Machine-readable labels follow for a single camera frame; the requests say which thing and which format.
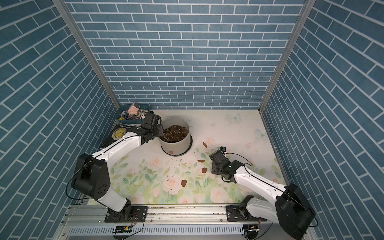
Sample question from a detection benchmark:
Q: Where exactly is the white ceramic pot with soil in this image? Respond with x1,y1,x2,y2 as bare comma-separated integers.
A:
159,117,191,143

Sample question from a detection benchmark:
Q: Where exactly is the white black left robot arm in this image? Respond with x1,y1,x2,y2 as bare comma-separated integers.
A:
71,112,163,214

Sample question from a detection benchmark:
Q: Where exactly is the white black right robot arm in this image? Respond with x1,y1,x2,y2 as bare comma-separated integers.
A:
210,148,316,240

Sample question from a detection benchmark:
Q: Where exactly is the teal tray with clutter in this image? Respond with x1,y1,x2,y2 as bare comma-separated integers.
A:
115,103,150,125

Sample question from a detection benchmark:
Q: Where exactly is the black book gold cover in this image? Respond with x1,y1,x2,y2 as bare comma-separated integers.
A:
100,124,137,150

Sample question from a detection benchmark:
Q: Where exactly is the white vent grille strip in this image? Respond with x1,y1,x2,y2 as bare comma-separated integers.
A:
68,224,244,237

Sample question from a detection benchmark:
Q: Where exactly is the left green circuit board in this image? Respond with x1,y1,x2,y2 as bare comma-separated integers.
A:
113,226,133,236

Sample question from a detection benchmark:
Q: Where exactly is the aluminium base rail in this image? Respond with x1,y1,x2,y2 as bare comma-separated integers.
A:
63,204,259,226

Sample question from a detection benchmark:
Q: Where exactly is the aluminium corner post left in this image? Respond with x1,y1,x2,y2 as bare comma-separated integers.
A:
52,0,121,109

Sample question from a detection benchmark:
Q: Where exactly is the aluminium corner post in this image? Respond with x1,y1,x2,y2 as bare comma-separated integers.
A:
52,0,121,109
259,0,316,115

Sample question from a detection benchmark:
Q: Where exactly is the aluminium corner post right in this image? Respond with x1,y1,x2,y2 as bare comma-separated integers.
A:
259,0,316,115

